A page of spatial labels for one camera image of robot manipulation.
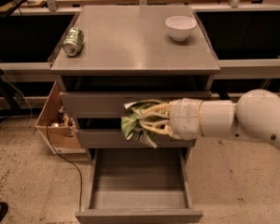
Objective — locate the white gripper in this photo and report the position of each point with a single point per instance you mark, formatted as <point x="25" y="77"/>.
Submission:
<point x="185" y="118"/>

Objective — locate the white ceramic bowl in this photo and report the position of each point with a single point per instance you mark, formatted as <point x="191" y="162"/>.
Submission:
<point x="179" y="28"/>

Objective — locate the grey metal rail frame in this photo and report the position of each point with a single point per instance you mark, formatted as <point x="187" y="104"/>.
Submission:
<point x="229" y="69"/>

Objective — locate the open grey bottom drawer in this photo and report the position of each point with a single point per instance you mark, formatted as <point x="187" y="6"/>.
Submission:
<point x="139" y="186"/>

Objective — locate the green soda can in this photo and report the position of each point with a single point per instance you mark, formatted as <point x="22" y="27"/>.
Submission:
<point x="73" y="42"/>

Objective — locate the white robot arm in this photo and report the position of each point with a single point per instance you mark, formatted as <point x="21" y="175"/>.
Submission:
<point x="255" y="117"/>

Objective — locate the wooden box on floor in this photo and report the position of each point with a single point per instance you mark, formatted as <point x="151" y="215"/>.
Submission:
<point x="55" y="127"/>

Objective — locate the grey drawer cabinet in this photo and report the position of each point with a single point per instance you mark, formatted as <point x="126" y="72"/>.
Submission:
<point x="126" y="48"/>

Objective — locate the green jalapeno chip bag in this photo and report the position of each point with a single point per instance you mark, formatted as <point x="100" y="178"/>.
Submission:
<point x="130" y="126"/>

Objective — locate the grey top drawer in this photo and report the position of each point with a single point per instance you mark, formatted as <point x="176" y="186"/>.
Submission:
<point x="110" y="104"/>

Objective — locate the grey middle drawer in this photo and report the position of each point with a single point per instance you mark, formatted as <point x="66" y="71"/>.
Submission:
<point x="107" y="133"/>

